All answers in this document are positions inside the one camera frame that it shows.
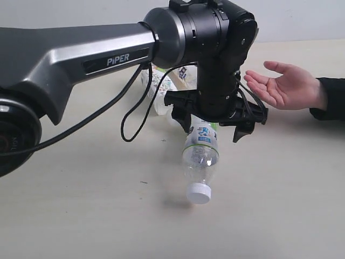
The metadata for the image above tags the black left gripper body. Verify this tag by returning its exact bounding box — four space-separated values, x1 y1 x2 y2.
164 63 268 126

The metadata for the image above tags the colourful label clear bottle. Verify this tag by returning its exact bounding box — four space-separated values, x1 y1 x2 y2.
141 65 177 115

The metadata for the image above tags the lime label clear bottle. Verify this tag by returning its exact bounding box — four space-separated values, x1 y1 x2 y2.
182 115 219 205

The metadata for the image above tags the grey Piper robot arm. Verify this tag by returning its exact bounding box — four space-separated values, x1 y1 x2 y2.
1 1 268 176

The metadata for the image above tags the black sleeved forearm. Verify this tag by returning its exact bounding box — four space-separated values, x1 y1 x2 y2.
309 77 344 121

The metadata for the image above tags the white label clear bottle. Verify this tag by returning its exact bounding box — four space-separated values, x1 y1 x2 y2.
169 65 197 90

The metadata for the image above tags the person's open hand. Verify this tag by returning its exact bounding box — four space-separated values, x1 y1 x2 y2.
244 61 328 111

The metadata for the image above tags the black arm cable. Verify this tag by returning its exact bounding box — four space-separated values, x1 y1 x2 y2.
0 61 200 160

